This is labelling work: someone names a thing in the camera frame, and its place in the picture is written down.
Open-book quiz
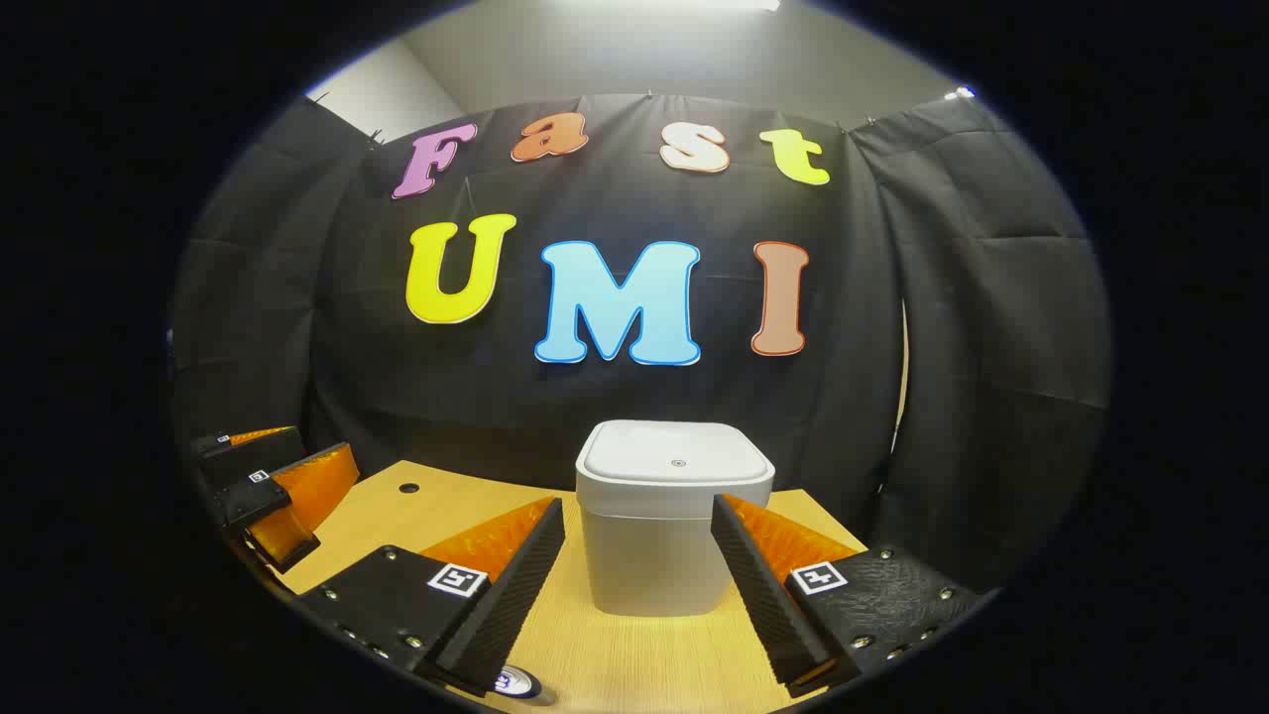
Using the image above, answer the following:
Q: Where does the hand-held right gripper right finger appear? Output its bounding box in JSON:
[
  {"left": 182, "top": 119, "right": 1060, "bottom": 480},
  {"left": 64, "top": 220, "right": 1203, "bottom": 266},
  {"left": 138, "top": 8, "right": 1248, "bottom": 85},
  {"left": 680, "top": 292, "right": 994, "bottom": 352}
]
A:
[{"left": 711, "top": 494, "right": 982, "bottom": 698}]

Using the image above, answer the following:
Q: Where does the grey desktop garbage bin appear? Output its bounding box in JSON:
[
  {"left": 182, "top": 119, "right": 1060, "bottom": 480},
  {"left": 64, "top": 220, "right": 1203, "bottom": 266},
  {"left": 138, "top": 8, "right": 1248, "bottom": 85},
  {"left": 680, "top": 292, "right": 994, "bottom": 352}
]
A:
[{"left": 575, "top": 419, "right": 776, "bottom": 618}]

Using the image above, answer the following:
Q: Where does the silver blue pop can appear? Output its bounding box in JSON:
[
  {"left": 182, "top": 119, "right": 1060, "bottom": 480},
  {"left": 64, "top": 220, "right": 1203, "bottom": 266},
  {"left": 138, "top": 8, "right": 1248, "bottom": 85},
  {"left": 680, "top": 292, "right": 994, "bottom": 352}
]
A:
[{"left": 493, "top": 664, "right": 556, "bottom": 707}]

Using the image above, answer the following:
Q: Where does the black backdrop cloth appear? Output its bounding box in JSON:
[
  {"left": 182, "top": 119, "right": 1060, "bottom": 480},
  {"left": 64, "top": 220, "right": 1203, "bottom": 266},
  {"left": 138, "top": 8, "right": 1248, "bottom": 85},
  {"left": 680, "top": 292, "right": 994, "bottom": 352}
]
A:
[{"left": 169, "top": 92, "right": 1111, "bottom": 596}]

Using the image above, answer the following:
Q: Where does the wooden desktop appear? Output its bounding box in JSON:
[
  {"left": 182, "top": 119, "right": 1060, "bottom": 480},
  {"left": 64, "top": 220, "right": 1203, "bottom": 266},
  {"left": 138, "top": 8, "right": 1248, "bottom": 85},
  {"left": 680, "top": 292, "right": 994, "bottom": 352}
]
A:
[{"left": 253, "top": 459, "right": 873, "bottom": 714}]

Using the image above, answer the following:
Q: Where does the ceiling light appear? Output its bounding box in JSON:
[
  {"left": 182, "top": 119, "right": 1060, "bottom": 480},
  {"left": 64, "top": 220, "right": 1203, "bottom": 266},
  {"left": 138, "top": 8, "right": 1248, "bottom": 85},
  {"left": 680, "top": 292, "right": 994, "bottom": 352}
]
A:
[{"left": 565, "top": 0, "right": 784, "bottom": 13}]

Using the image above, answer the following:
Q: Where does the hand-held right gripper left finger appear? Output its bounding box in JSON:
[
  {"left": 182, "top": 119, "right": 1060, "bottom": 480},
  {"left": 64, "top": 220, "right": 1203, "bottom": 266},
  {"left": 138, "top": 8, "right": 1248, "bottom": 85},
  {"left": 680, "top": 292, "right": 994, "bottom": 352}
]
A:
[{"left": 297, "top": 496, "right": 566, "bottom": 698}]

